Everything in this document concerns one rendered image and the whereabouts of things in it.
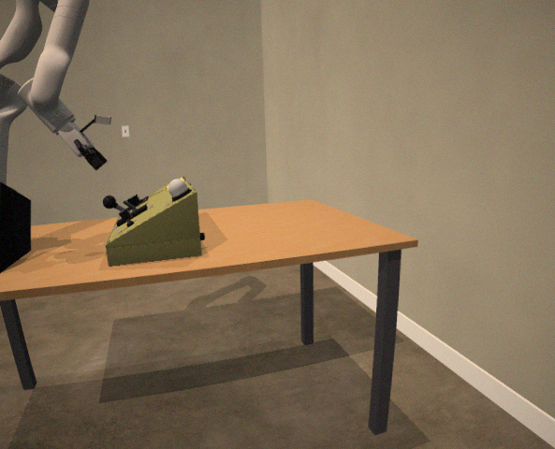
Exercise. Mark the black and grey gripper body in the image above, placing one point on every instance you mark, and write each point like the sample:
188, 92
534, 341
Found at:
70, 132

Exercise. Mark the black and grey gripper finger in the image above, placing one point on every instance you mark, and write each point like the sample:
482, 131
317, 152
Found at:
95, 151
94, 160

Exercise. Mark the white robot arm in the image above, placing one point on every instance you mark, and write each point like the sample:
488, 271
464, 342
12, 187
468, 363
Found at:
18, 41

